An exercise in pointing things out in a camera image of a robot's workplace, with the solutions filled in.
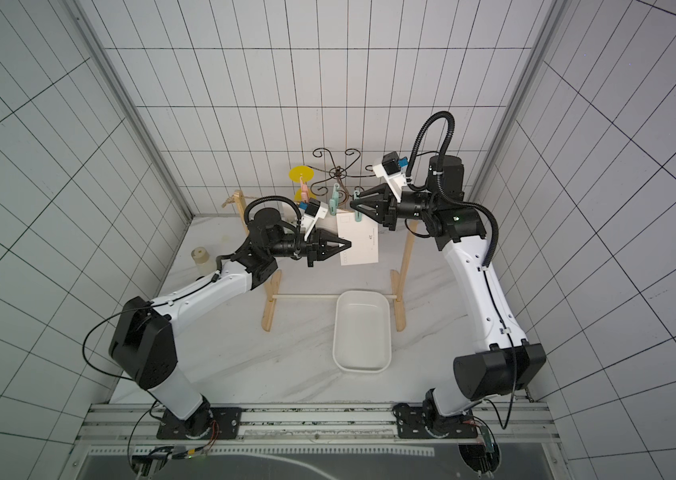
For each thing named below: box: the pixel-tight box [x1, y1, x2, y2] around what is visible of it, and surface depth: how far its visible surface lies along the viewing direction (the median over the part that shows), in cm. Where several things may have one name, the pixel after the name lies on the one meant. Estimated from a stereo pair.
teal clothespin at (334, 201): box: [329, 183, 340, 216], surface depth 64 cm
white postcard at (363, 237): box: [336, 212, 379, 266], surface depth 68 cm
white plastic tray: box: [332, 290, 392, 374], surface depth 89 cm
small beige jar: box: [191, 246, 210, 265], surface depth 97 cm
